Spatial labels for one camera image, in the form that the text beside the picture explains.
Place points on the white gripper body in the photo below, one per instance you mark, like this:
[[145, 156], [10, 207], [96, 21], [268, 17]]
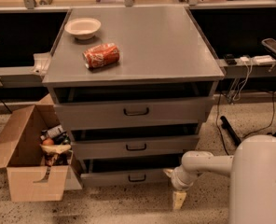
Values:
[[177, 180]]

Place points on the grey bottom drawer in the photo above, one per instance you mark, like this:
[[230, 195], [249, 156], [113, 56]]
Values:
[[132, 177]]

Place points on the grey drawer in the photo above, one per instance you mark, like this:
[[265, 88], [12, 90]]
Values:
[[133, 147], [135, 113], [132, 177]]

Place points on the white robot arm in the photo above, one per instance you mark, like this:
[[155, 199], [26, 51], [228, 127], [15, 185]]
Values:
[[252, 173]]

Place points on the grey middle drawer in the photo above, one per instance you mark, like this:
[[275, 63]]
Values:
[[133, 147]]

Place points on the grey top drawer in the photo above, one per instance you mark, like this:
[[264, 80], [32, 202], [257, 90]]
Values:
[[135, 113]]

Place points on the grey drawer cabinet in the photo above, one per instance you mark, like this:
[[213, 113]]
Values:
[[162, 55]]

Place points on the black stand base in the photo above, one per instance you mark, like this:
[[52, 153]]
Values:
[[226, 126]]

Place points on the yellow bag in box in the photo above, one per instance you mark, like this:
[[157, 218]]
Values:
[[56, 149]]

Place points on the white bottle in box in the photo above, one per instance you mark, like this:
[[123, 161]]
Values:
[[52, 132]]

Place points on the orange fruit in box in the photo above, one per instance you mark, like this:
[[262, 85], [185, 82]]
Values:
[[48, 142]]

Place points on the crushed red soda can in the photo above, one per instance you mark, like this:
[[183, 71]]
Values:
[[101, 55]]

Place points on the brown cardboard box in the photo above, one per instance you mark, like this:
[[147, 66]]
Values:
[[29, 179]]

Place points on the white power strip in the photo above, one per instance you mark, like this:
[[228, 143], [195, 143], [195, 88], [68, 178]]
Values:
[[258, 60]]

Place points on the white bowl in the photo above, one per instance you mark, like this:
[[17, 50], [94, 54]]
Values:
[[82, 28]]

